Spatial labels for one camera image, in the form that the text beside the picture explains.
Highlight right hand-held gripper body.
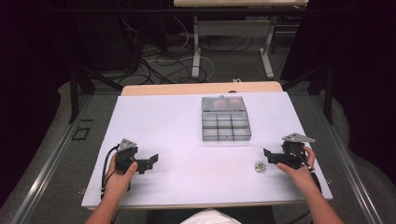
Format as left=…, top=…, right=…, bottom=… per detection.
left=281, top=133, right=316, bottom=171

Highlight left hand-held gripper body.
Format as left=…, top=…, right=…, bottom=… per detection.
left=115, top=138, right=148, bottom=175

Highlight clear plastic compartment box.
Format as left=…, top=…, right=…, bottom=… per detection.
left=201, top=95, right=252, bottom=143

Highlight person's right hand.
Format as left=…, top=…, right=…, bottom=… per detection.
left=276, top=146, right=318, bottom=189

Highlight person's left hand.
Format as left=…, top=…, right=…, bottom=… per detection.
left=104, top=154, right=139, bottom=203

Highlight white table cover sheet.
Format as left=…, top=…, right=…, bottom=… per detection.
left=81, top=91, right=333, bottom=210

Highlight person's dark trousers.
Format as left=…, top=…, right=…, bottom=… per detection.
left=147, top=206, right=276, bottom=224

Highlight black metal stand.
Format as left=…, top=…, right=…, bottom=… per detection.
left=66, top=62, right=124, bottom=124
left=281, top=63, right=335, bottom=125

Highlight person's white shirt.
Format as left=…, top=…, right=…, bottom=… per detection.
left=180, top=208, right=243, bottom=224

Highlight white desk in background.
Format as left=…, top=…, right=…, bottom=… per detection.
left=173, top=0, right=310, bottom=79

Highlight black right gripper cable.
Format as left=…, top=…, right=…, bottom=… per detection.
left=289, top=148, right=315, bottom=173

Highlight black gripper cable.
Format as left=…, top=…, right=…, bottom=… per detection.
left=289, top=148, right=315, bottom=173
left=100, top=145, right=121, bottom=200

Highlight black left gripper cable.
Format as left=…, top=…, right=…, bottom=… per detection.
left=100, top=145, right=121, bottom=200

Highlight black floor socket frame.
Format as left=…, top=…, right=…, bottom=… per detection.
left=71, top=126, right=92, bottom=142

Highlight aluminium floor rail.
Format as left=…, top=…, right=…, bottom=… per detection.
left=311, top=94, right=385, bottom=224
left=10, top=94, right=93, bottom=224

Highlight tangle of floor cables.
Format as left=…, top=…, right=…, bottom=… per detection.
left=118, top=15, right=254, bottom=86

